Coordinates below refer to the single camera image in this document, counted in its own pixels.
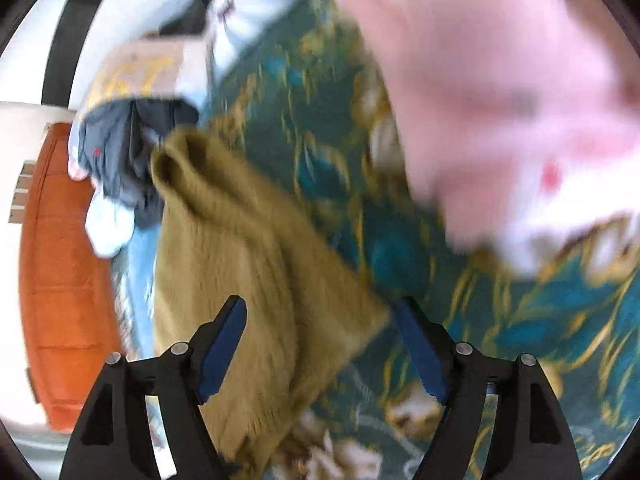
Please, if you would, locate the mustard yellow knit sweater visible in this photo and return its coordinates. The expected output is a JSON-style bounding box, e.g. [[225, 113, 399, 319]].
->
[[151, 127, 389, 479]]

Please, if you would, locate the orange wooden headboard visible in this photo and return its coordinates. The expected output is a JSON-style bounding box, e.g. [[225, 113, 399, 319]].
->
[[18, 122, 122, 432]]

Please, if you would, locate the grey shirt with red tag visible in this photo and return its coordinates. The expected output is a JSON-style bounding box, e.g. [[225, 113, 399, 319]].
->
[[78, 101, 152, 209]]

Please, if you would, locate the black garment pile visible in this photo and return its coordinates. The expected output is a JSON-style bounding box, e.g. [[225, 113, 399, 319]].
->
[[134, 0, 212, 229]]

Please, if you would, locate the pink folded garment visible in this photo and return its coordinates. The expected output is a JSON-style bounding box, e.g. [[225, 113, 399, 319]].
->
[[335, 0, 639, 278]]

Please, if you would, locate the pink sweater with yellow letters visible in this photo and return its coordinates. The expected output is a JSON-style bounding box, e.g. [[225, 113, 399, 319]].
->
[[78, 36, 214, 116]]

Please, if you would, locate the teal floral bed sheet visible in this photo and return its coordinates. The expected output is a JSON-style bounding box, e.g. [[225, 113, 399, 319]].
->
[[210, 0, 639, 479]]

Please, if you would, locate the white glossy wardrobe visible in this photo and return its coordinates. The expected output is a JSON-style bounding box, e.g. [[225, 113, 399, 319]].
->
[[1, 0, 177, 108]]

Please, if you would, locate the blue floral duvet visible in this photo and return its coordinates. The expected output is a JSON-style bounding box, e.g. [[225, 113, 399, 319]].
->
[[67, 0, 321, 361]]

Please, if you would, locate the wall switch panel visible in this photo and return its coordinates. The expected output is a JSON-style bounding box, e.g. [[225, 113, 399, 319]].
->
[[9, 160, 36, 224]]

